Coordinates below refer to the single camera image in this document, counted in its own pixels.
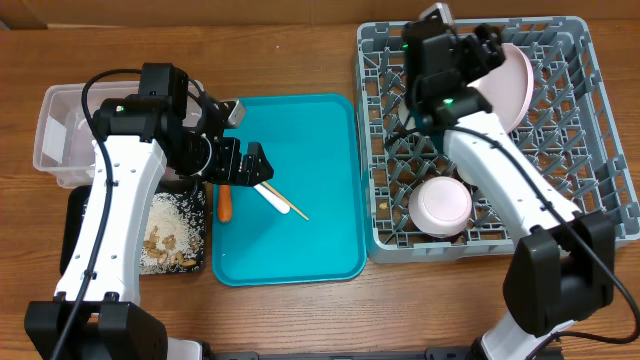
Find wooden chopstick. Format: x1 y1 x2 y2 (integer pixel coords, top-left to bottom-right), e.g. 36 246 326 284
262 181 310 221

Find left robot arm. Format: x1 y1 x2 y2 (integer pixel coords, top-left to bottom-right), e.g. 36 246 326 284
24 63 274 360

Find spilled rice and peanuts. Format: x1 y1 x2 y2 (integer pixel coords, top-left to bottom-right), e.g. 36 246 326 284
140 191 207 275

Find white plastic fork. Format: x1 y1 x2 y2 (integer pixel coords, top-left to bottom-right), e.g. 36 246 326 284
254 184 291 214

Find large white plate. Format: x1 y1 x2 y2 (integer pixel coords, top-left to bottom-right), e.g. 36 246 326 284
469 43 534 133

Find grey dishwasher rack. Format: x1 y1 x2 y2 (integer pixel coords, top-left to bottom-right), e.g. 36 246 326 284
355 16 639 263

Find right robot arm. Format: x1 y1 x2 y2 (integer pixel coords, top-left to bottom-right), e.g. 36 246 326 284
402 13 616 359

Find orange carrot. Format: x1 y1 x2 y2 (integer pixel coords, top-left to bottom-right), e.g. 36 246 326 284
217 185 233 223

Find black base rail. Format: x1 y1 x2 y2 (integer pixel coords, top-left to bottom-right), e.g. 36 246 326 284
199 344 564 360

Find teal plastic tray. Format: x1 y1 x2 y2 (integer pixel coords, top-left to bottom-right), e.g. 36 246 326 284
212 94 367 287

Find clear plastic bin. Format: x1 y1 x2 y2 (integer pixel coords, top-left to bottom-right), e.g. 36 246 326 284
33 81 202 189

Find small white plate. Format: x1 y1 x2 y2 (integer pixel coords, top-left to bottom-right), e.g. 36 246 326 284
398 100 415 130

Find small white cup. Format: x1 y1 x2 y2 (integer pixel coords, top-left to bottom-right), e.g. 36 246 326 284
456 164 476 186

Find black plastic tray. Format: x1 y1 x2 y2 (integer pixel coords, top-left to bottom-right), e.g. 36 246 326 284
59 180 208 277

